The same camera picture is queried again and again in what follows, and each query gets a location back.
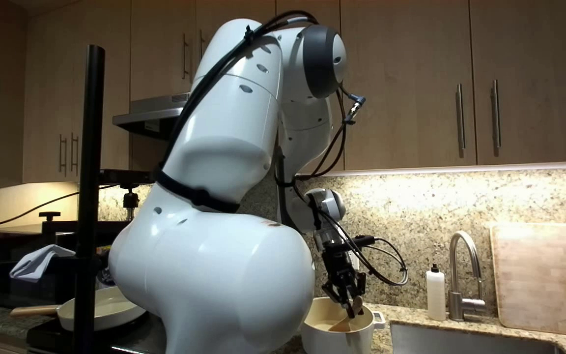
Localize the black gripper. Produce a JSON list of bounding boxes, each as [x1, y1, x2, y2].
[[321, 240, 368, 323]]

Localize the wooden cooking spoon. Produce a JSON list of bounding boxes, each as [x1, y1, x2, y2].
[[327, 313, 364, 335]]

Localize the white soap bottle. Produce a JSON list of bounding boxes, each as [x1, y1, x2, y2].
[[425, 262, 449, 323]]

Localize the curved steel faucet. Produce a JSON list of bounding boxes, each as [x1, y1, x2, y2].
[[447, 231, 492, 323]]

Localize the stainless steel sink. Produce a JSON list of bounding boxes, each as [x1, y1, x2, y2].
[[388, 319, 566, 354]]

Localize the wooden cutting board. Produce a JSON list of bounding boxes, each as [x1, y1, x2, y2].
[[488, 221, 566, 341]]

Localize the black clamp knob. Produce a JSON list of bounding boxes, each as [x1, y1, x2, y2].
[[120, 185, 142, 223], [38, 209, 63, 246]]

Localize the black horizontal rig bar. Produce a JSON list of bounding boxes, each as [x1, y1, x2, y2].
[[99, 168, 167, 187]]

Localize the steel range hood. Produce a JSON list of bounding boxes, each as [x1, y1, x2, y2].
[[112, 93, 193, 142]]

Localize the white crumpled cloth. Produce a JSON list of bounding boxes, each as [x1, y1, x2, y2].
[[8, 242, 77, 286]]

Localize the long steel cabinet handle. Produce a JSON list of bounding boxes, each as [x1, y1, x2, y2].
[[454, 81, 468, 162], [490, 79, 504, 160]]

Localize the wooden upper wall cabinets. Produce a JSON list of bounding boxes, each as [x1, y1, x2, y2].
[[0, 0, 566, 193]]

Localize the white wooden handled pan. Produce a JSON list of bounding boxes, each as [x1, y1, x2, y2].
[[8, 284, 150, 335]]

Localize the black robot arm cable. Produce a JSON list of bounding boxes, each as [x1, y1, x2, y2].
[[177, 8, 411, 288]]

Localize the black camera stand pole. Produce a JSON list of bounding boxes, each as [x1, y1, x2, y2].
[[73, 44, 109, 354]]

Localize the short steel cabinet handle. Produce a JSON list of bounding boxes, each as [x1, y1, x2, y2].
[[197, 28, 211, 77], [69, 132, 81, 176], [57, 134, 67, 177], [181, 32, 195, 83]]

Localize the black rig cable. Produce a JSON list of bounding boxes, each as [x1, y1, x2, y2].
[[0, 189, 83, 235]]

